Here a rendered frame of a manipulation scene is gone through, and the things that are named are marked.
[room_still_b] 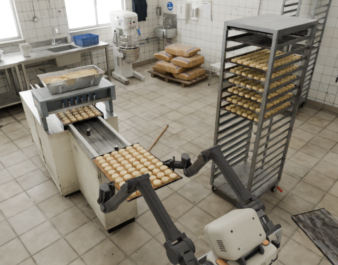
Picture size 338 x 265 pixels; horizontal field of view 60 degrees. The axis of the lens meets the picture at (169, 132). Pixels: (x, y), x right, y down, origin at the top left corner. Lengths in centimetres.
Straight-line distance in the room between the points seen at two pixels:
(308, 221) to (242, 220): 208
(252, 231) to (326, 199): 243
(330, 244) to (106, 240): 205
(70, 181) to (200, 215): 140
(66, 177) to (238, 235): 230
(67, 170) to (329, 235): 262
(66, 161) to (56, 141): 26
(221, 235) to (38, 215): 243
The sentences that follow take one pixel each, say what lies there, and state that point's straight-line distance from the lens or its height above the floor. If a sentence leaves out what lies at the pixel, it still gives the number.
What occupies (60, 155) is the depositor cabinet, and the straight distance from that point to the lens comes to 310.
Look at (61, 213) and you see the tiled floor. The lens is 332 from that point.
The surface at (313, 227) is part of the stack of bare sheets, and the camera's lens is 329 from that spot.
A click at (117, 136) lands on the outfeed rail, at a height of 89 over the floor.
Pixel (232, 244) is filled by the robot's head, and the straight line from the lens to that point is 126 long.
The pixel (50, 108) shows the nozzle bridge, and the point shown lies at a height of 106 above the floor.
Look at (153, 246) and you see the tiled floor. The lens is 287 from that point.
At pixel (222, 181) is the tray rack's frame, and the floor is 15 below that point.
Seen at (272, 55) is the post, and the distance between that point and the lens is 237.
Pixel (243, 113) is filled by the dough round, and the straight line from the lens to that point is 272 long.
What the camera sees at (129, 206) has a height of 25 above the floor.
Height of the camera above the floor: 223
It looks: 30 degrees down
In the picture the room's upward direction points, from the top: straight up
